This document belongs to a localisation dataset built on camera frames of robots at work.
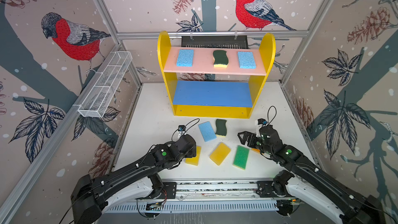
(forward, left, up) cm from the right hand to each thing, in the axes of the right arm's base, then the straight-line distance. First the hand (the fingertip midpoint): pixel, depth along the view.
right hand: (243, 135), depth 81 cm
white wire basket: (+16, +73, +20) cm, 78 cm away
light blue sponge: (+6, +20, -10) cm, 23 cm away
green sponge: (-8, 0, -10) cm, 13 cm away
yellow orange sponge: (-6, +12, -12) cm, 18 cm away
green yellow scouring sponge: (+7, +11, -9) cm, 16 cm away
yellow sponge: (-11, +26, -11) cm, 30 cm away
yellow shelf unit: (+20, +5, +5) cm, 22 cm away
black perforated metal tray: (+50, +2, +25) cm, 56 cm away
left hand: (-6, +26, 0) cm, 27 cm away
